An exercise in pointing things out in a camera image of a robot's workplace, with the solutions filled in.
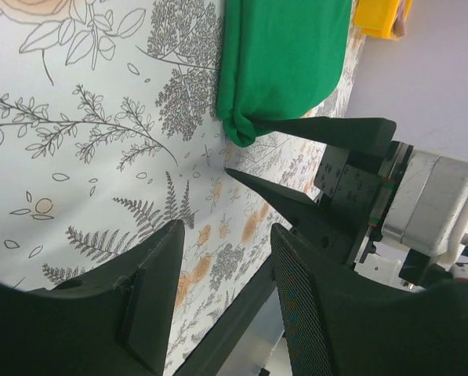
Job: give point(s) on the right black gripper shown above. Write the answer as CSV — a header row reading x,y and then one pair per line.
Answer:
x,y
359,174

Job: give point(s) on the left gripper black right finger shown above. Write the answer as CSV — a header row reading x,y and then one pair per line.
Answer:
x,y
338,322

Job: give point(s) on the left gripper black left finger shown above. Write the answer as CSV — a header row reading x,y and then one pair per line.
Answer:
x,y
113,320

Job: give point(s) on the green t shirt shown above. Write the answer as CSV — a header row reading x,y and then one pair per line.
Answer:
x,y
279,59

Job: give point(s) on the pink crumpled t shirt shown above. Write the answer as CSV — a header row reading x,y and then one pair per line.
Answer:
x,y
399,28

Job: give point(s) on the yellow plastic bin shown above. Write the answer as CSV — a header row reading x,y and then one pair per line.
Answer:
x,y
375,17

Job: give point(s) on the floral patterned table mat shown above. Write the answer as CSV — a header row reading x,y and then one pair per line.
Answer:
x,y
107,133

